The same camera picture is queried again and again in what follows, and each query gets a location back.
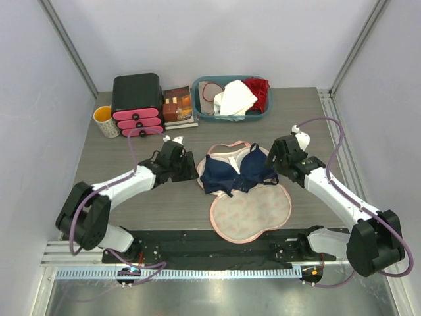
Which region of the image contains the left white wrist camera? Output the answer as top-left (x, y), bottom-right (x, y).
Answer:
top-left (163, 135), bottom-right (184, 147)

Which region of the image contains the white cloth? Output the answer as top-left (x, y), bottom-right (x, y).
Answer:
top-left (213, 80), bottom-right (258, 116)

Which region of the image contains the yellow inside patterned mug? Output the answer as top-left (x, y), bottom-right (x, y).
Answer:
top-left (93, 105), bottom-right (120, 138)

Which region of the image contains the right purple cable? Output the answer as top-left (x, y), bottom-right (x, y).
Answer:
top-left (295, 117), bottom-right (414, 289)

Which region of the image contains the stack of books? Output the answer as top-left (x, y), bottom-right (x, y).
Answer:
top-left (162, 86), bottom-right (198, 130)

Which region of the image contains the black pink drawer organizer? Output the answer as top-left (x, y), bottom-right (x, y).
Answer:
top-left (111, 73), bottom-right (164, 137)

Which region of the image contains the pink mesh laundry bag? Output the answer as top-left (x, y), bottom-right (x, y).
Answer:
top-left (209, 144), bottom-right (292, 244)

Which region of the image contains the teal plastic basket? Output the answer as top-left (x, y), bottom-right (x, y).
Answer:
top-left (191, 75), bottom-right (273, 122)

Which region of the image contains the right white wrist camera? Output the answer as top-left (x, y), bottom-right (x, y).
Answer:
top-left (291, 125), bottom-right (310, 151)

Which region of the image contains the grey cloth with red loop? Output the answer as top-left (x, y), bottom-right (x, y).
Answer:
top-left (198, 81), bottom-right (224, 115)

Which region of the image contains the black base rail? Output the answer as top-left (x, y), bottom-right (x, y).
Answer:
top-left (123, 229), bottom-right (335, 271)

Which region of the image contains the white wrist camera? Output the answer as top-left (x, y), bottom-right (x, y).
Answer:
top-left (291, 125), bottom-right (310, 151)
top-left (163, 135), bottom-right (184, 147)

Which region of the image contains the red garment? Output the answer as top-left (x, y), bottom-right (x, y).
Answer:
top-left (243, 77), bottom-right (270, 113)

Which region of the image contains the white slotted cable duct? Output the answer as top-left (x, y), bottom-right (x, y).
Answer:
top-left (55, 266), bottom-right (302, 280)

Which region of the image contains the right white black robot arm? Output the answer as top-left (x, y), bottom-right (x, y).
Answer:
top-left (266, 134), bottom-right (405, 277)

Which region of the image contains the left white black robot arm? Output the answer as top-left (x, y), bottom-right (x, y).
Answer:
top-left (55, 136), bottom-right (198, 263)

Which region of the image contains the navy blue bra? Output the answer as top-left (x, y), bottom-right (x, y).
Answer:
top-left (197, 141), bottom-right (279, 197)

